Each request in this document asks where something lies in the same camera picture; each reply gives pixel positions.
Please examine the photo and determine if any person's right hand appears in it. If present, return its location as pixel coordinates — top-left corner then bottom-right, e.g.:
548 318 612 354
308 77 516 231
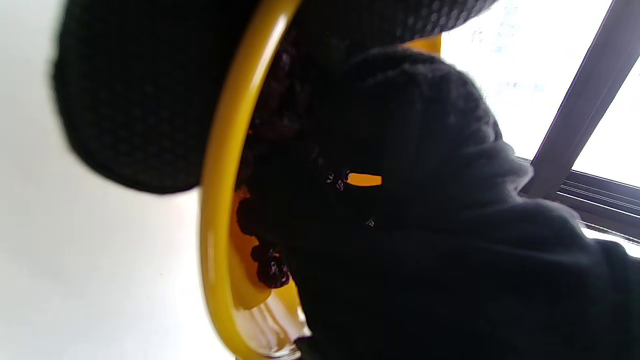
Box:
250 45 640 360

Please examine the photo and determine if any person's left hand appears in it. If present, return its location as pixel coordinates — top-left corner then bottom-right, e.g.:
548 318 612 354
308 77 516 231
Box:
52 0 496 195

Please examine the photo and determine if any yellow bowl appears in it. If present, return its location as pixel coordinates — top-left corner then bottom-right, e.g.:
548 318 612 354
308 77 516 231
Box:
200 0 443 360

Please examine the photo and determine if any pile of dried cranberries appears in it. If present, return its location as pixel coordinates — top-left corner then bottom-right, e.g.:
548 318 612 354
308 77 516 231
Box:
235 40 301 290

